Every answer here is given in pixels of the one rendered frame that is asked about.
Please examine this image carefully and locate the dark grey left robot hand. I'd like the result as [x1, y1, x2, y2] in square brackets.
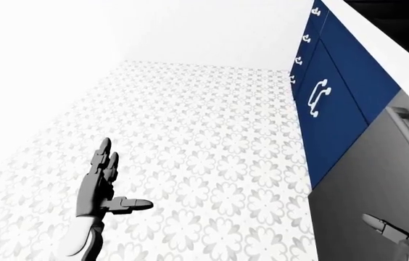
[75, 137, 154, 218]

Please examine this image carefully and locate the grey dishwasher door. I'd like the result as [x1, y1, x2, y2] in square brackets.
[307, 88, 409, 261]

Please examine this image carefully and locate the blue cabinet door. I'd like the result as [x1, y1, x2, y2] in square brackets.
[300, 80, 369, 189]
[294, 39, 350, 120]

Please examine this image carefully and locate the blue drawer front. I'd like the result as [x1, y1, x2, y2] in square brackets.
[308, 0, 331, 28]
[300, 22, 323, 52]
[289, 67, 305, 102]
[294, 45, 316, 72]

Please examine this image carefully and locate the white countertop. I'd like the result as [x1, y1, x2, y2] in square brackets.
[319, 0, 409, 111]

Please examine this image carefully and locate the black sink basin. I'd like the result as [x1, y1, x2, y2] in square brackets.
[343, 0, 409, 70]

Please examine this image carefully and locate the white cabinet door handle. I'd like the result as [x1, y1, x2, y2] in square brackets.
[310, 87, 333, 119]
[308, 78, 329, 107]

